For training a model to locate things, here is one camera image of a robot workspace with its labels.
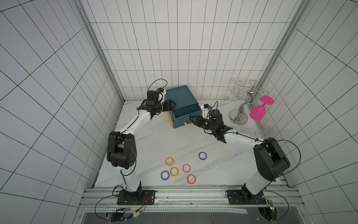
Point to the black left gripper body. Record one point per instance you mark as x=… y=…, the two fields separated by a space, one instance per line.
x=159 y=105

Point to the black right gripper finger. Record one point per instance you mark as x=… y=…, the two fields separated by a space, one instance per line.
x=207 y=131
x=197 y=120

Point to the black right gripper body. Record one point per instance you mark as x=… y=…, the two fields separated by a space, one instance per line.
x=201 y=122

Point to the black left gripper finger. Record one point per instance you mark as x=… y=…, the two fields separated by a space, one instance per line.
x=171 y=105
x=164 y=110

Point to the teal drawer cabinet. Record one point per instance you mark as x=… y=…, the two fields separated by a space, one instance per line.
x=186 y=106

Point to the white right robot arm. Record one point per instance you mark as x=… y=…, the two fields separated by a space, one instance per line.
x=271 y=161

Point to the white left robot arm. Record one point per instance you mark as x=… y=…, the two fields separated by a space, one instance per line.
x=122 y=152

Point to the chrome glass holder stand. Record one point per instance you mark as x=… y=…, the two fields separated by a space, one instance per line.
x=238 y=116

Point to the clear hanging wine glass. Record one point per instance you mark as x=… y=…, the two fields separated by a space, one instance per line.
x=235 y=94

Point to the pink plastic goblet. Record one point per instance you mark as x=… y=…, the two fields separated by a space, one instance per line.
x=259 y=112

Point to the clear glass on table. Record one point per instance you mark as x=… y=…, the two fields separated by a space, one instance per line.
x=261 y=134

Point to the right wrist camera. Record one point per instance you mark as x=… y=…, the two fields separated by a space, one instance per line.
x=205 y=110

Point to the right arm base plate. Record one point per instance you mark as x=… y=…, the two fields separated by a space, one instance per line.
x=240 y=197

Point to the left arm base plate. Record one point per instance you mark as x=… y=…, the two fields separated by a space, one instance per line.
x=142 y=197

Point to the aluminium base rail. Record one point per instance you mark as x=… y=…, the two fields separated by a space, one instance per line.
x=190 y=199

